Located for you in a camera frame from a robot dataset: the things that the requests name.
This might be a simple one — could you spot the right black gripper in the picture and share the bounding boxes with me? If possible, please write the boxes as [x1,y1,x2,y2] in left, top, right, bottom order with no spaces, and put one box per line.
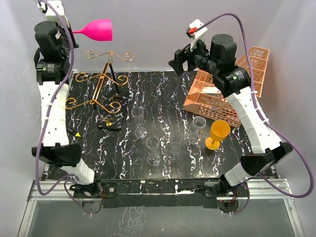
[168,36,220,76]

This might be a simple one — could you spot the pink plastic wine glass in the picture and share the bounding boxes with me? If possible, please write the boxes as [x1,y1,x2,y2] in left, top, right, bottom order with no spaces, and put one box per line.
[73,19,113,41]

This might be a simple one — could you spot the clear wine glass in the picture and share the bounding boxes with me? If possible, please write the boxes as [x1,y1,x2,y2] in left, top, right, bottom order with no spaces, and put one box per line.
[146,136,160,166]
[187,116,206,145]
[168,131,183,160]

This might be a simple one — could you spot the orange plastic wine glass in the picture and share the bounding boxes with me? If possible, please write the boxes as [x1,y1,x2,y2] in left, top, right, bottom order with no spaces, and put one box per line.
[205,120,231,151]

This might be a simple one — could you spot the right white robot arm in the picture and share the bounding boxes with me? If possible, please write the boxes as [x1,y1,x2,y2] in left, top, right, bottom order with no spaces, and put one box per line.
[168,39,293,196]

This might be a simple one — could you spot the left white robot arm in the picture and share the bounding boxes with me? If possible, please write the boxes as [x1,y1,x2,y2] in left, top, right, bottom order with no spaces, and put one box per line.
[32,21,102,197]

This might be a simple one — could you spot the tall clear flute glass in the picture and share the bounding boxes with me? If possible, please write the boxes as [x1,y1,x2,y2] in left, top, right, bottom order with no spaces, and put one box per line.
[131,107,147,139]

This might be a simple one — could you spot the clear wine glass front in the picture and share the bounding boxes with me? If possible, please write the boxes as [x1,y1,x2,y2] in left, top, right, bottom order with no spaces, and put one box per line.
[146,136,160,166]

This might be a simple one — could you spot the peach plastic organiser basket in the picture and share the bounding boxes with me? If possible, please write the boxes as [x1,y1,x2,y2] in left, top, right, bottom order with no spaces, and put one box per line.
[183,46,270,127]

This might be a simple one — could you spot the small white box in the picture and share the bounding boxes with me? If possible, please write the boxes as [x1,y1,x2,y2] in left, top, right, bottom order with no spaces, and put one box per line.
[201,86,222,97]

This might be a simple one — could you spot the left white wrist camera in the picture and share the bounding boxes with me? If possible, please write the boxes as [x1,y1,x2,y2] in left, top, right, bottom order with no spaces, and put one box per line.
[37,0,70,27]

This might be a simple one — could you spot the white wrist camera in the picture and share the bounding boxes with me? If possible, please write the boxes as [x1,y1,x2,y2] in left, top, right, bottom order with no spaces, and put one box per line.
[186,19,207,48]
[37,0,70,27]

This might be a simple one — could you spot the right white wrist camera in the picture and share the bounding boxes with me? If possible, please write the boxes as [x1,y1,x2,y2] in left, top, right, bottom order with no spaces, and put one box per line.
[186,19,207,48]

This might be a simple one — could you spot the gold wire wine glass rack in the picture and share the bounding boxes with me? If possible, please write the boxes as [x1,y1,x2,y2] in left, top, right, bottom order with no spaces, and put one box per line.
[65,50,135,129]

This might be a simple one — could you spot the black base frame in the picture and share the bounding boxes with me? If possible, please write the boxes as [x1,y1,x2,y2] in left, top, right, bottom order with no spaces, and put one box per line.
[70,178,250,214]

